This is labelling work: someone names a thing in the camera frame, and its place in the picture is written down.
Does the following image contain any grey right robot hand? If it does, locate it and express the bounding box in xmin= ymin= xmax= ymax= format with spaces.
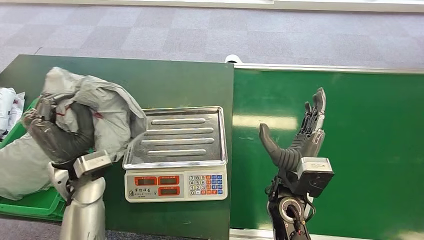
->
xmin=258 ymin=87 xmax=328 ymax=173

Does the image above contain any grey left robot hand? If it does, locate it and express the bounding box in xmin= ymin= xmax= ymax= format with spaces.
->
xmin=21 ymin=93 xmax=97 ymax=164

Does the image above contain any white package with red print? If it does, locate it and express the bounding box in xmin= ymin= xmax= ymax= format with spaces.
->
xmin=41 ymin=66 xmax=148 ymax=164

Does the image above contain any grey package with black print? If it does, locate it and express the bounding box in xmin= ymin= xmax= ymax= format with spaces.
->
xmin=0 ymin=131 xmax=69 ymax=202

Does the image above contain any white plastic package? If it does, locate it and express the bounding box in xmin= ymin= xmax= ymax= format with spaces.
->
xmin=1 ymin=92 xmax=26 ymax=141
xmin=0 ymin=87 xmax=17 ymax=133

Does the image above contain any green conveyor belt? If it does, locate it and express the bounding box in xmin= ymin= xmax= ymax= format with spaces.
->
xmin=229 ymin=62 xmax=424 ymax=240

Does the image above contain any white round conveyor end cap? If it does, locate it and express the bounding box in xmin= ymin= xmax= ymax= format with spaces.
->
xmin=224 ymin=53 xmax=243 ymax=64

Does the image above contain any green plastic crate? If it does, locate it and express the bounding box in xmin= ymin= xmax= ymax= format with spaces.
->
xmin=0 ymin=97 xmax=69 ymax=222

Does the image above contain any electronic weighing scale steel tray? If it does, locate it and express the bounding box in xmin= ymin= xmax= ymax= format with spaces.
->
xmin=122 ymin=105 xmax=229 ymax=203

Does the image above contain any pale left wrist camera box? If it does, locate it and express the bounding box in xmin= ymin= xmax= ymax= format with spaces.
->
xmin=72 ymin=150 xmax=113 ymax=182

